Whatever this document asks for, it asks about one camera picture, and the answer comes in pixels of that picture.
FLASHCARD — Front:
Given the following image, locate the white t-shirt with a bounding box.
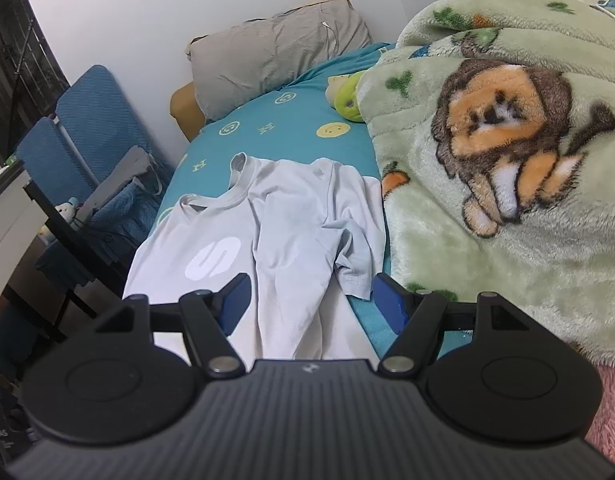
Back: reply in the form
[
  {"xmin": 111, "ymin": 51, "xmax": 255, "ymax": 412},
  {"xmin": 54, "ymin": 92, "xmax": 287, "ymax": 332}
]
[{"xmin": 125, "ymin": 153, "xmax": 387, "ymax": 365}]

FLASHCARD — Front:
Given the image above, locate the grey folded cloth on chair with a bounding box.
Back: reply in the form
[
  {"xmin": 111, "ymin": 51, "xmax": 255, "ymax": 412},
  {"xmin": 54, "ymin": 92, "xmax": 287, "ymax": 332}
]
[{"xmin": 76, "ymin": 145, "xmax": 163, "ymax": 222}]

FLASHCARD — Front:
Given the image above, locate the green lion fleece blanket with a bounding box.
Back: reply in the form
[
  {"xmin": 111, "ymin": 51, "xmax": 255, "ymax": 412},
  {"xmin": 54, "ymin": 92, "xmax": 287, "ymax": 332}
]
[{"xmin": 356, "ymin": 0, "xmax": 615, "ymax": 366}]

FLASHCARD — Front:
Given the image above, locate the mustard yellow headboard cushion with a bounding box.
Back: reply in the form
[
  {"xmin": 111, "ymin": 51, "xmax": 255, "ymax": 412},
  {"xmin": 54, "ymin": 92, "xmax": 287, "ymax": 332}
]
[{"xmin": 170, "ymin": 82, "xmax": 205, "ymax": 142}]

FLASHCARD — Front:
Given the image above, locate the blue covered chair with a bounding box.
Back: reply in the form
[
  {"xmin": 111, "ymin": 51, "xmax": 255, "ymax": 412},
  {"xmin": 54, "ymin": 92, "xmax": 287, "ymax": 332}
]
[
  {"xmin": 16, "ymin": 117, "xmax": 96, "ymax": 205},
  {"xmin": 54, "ymin": 65, "xmax": 173, "ymax": 247}
]

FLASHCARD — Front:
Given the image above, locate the pink fluffy blanket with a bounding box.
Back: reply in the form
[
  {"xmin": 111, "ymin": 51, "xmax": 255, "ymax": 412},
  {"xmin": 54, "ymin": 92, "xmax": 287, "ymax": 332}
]
[{"xmin": 586, "ymin": 365, "xmax": 615, "ymax": 464}]

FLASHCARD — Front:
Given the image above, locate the green plush toy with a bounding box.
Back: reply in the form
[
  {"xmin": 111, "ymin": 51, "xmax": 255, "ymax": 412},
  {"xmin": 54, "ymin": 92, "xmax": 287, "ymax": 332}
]
[{"xmin": 325, "ymin": 70, "xmax": 365, "ymax": 122}]

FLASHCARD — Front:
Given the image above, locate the grey pillow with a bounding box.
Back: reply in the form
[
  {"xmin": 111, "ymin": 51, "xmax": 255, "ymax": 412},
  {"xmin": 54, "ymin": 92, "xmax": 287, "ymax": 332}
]
[{"xmin": 186, "ymin": 0, "xmax": 371, "ymax": 122}]

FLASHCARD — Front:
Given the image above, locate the white desk with black frame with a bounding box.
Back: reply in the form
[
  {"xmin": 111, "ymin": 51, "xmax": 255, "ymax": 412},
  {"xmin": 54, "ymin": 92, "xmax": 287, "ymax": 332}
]
[{"xmin": 0, "ymin": 159, "xmax": 128, "ymax": 331}]

